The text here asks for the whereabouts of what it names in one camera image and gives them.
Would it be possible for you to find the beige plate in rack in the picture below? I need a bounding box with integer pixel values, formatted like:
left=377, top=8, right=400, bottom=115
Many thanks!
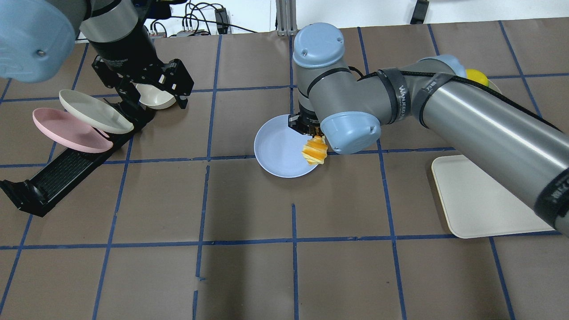
left=59, top=89, right=134, bottom=134

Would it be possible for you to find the blue plate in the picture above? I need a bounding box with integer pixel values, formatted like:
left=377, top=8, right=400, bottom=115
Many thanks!
left=253, top=115, right=317, bottom=178

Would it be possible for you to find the black bread gripper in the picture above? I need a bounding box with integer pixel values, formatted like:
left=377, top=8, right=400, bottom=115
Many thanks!
left=288, top=104, right=321, bottom=136

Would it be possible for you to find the aluminium frame post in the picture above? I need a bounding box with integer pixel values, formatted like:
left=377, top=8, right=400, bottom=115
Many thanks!
left=276, top=0, right=298, bottom=36

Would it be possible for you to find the pink plate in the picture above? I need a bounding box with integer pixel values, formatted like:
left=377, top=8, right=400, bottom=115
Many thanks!
left=32, top=108, right=113, bottom=153

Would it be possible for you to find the cream bowl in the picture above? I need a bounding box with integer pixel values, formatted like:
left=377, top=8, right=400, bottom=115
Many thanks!
left=135, top=84, right=176, bottom=110

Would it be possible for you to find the black dish rack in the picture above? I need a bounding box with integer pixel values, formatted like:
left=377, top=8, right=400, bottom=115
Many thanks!
left=0, top=101, right=155, bottom=217

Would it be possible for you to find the cream rectangular tray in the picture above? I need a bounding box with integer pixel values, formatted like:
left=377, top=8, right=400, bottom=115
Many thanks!
left=431, top=155, right=553, bottom=239

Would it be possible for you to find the yellow bread roll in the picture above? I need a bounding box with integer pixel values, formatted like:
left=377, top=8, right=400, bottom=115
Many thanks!
left=301, top=136, right=329, bottom=166

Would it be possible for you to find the yellow lemon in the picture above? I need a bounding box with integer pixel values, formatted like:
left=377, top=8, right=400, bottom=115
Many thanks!
left=465, top=68, right=490, bottom=87

